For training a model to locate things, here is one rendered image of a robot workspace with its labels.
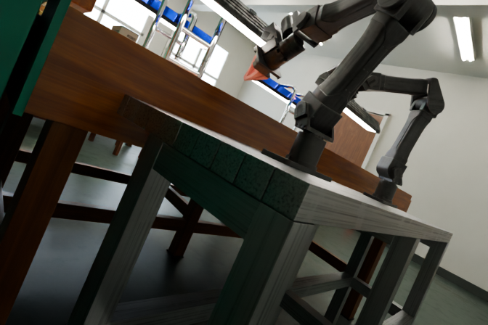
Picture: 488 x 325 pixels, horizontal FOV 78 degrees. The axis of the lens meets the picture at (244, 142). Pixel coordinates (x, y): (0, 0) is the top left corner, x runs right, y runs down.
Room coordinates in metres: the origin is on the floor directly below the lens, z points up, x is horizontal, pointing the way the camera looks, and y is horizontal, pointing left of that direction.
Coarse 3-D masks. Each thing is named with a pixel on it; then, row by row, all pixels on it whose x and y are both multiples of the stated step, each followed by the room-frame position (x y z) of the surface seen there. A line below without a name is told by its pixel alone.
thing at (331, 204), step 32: (128, 96) 0.56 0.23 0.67; (160, 128) 0.47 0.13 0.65; (192, 128) 0.42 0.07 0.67; (224, 160) 0.36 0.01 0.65; (256, 160) 0.33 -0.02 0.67; (256, 192) 0.32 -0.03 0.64; (288, 192) 0.30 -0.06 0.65; (320, 192) 0.31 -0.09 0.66; (352, 192) 0.66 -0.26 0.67; (320, 224) 0.33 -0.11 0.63; (352, 224) 0.40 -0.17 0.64; (384, 224) 0.50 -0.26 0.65; (416, 224) 0.66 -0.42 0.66
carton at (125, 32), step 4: (112, 28) 0.61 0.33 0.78; (116, 28) 0.59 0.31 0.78; (120, 28) 0.57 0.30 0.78; (124, 28) 0.57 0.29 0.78; (128, 28) 0.58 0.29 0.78; (120, 32) 0.57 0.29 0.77; (124, 32) 0.57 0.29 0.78; (128, 32) 0.58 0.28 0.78; (132, 32) 0.58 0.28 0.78; (128, 36) 0.58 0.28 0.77; (132, 36) 0.58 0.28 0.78; (136, 36) 0.59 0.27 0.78; (132, 40) 0.59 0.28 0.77; (136, 40) 0.59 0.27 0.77
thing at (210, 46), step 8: (192, 0) 1.10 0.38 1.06; (184, 8) 1.10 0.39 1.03; (184, 16) 1.10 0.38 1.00; (184, 24) 1.11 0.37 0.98; (224, 24) 1.22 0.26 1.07; (176, 32) 1.10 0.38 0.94; (184, 32) 1.12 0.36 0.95; (216, 32) 1.20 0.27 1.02; (176, 40) 1.11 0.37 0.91; (200, 40) 1.17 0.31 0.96; (216, 40) 1.21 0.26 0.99; (168, 48) 1.10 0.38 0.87; (208, 48) 1.20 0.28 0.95; (168, 56) 1.10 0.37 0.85; (208, 56) 1.20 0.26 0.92; (176, 64) 1.13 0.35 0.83; (200, 64) 1.20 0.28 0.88; (192, 72) 1.18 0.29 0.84; (200, 72) 1.20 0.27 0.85
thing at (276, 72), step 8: (256, 48) 0.85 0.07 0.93; (264, 56) 0.85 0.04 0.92; (272, 56) 0.84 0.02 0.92; (280, 56) 0.83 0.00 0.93; (256, 64) 0.83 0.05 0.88; (264, 64) 0.84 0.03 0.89; (272, 64) 0.85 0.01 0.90; (280, 64) 0.85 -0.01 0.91; (272, 72) 0.87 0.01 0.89; (280, 72) 0.91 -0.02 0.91
